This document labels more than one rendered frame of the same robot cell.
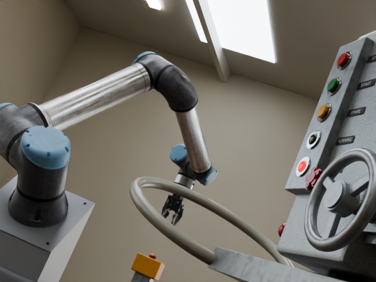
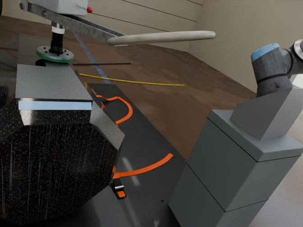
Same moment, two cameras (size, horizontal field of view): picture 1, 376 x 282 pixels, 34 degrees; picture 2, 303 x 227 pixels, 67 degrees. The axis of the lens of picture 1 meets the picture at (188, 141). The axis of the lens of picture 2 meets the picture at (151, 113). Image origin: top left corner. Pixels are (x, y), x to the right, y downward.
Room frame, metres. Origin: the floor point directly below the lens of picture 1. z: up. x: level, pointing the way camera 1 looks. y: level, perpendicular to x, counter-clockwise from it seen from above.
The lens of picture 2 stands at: (2.31, -0.98, 1.33)
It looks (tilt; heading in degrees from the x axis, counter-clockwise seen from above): 26 degrees down; 127
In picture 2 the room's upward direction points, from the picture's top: 18 degrees clockwise
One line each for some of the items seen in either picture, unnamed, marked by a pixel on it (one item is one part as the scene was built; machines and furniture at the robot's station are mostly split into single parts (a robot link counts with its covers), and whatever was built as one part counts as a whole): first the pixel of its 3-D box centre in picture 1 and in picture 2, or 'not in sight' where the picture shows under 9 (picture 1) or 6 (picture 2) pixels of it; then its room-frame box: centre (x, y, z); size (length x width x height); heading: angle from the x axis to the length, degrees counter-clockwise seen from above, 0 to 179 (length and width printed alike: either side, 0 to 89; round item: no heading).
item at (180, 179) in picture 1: (184, 183); not in sight; (2.85, -0.07, 1.46); 0.10 x 0.09 x 0.05; 78
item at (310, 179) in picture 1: (321, 183); not in sight; (0.92, -0.21, 1.22); 0.04 x 0.04 x 0.04; 16
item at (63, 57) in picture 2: not in sight; (56, 53); (0.95, -0.33, 0.86); 0.22 x 0.22 x 0.04
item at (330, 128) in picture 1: (330, 116); not in sight; (0.99, -0.21, 1.36); 0.08 x 0.03 x 0.28; 16
